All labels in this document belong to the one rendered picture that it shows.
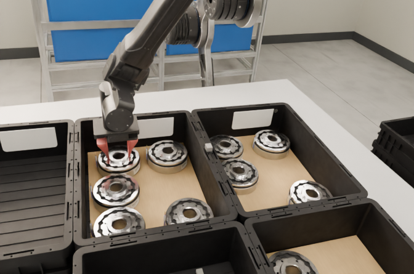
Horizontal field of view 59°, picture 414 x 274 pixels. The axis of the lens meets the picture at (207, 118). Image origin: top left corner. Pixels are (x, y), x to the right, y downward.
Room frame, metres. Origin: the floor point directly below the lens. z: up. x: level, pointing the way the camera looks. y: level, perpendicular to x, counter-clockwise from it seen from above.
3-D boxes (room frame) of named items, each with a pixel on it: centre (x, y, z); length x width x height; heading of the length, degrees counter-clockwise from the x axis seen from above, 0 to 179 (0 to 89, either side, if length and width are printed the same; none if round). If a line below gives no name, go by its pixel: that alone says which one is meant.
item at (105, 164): (0.71, 0.21, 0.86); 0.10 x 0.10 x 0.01
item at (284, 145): (0.85, -0.19, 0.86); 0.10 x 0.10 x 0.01
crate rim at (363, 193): (0.72, -0.16, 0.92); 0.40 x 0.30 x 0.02; 20
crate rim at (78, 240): (0.62, 0.13, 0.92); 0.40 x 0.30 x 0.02; 20
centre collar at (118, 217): (0.49, 0.15, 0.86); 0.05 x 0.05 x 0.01
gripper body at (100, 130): (0.70, 0.21, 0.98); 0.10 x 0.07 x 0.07; 109
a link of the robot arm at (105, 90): (0.69, 0.21, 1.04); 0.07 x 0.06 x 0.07; 23
